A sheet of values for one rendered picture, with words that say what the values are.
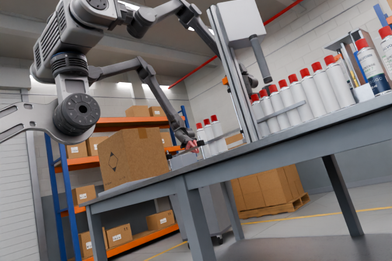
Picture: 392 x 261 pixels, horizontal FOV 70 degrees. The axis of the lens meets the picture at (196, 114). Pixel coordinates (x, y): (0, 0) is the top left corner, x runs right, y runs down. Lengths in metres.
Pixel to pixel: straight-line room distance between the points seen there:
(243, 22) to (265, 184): 3.74
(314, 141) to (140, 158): 0.97
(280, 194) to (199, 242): 3.68
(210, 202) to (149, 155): 2.16
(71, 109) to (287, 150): 0.75
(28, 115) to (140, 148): 0.57
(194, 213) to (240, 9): 0.86
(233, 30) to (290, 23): 5.10
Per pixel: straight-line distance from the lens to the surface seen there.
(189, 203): 1.05
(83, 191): 4.74
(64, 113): 1.10
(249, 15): 1.30
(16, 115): 1.18
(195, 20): 1.48
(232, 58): 1.24
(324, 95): 1.14
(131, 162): 1.45
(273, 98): 1.25
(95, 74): 1.54
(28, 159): 5.36
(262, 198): 4.83
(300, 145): 0.74
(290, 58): 6.15
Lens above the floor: 0.76
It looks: 14 degrees up
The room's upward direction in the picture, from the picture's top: 15 degrees counter-clockwise
